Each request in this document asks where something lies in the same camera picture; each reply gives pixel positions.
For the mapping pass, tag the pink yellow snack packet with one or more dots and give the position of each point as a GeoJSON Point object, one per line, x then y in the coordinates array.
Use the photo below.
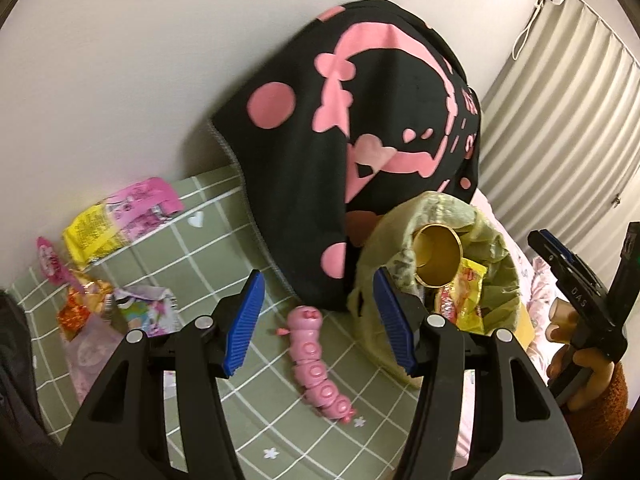
{"type": "Point", "coordinates": [125, 215]}

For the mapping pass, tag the translucent pink bag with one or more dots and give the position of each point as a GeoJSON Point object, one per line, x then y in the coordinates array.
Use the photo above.
{"type": "Point", "coordinates": [90, 360]}

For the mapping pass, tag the green checkered tablecloth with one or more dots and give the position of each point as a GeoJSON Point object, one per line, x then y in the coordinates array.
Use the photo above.
{"type": "Point", "coordinates": [280, 410]}

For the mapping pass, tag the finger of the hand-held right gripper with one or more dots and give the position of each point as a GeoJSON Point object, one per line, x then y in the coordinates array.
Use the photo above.
{"type": "Point", "coordinates": [542, 250]}
{"type": "Point", "coordinates": [556, 246]}

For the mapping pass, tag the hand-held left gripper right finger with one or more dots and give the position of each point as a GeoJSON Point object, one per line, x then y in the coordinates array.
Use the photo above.
{"type": "Point", "coordinates": [395, 320]}

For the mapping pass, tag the red gold can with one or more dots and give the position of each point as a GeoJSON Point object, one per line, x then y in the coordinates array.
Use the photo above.
{"type": "Point", "coordinates": [435, 255]}

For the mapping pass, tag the black pink printed blanket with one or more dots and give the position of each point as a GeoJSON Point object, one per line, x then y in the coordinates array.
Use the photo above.
{"type": "Point", "coordinates": [300, 185]}

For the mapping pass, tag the purple white wrapper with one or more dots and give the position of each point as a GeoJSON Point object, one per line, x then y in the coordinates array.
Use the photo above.
{"type": "Point", "coordinates": [150, 315]}

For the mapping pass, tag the pink caterpillar toy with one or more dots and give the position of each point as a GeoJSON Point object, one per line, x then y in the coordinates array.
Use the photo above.
{"type": "Point", "coordinates": [315, 360]}

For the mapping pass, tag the person's right hand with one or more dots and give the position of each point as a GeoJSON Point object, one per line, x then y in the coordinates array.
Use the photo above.
{"type": "Point", "coordinates": [560, 317]}

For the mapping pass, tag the orange foil wrapper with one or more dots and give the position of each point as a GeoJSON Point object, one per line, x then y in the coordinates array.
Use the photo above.
{"type": "Point", "coordinates": [80, 310]}

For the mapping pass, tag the small pink wrapper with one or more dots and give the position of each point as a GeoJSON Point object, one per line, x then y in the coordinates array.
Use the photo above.
{"type": "Point", "coordinates": [52, 262]}

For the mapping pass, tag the waste bin with green bag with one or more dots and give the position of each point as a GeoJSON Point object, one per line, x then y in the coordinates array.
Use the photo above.
{"type": "Point", "coordinates": [400, 230]}

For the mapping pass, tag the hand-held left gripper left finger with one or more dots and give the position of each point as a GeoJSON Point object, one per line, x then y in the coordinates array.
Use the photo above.
{"type": "Point", "coordinates": [245, 320]}

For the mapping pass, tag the pink floral bedsheet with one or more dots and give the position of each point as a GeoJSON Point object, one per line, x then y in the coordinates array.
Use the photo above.
{"type": "Point", "coordinates": [540, 280]}

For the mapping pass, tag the yellow cushion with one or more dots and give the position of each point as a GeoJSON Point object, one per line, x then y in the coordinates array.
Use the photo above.
{"type": "Point", "coordinates": [525, 325]}

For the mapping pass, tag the yellow wafer packet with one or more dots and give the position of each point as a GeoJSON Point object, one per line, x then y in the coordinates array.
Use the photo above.
{"type": "Point", "coordinates": [470, 305]}

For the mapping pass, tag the grey curtain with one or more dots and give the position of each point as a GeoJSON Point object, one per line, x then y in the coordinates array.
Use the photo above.
{"type": "Point", "coordinates": [560, 135]}

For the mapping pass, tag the person's right forearm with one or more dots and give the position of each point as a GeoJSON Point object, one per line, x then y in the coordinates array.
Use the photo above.
{"type": "Point", "coordinates": [610, 420]}

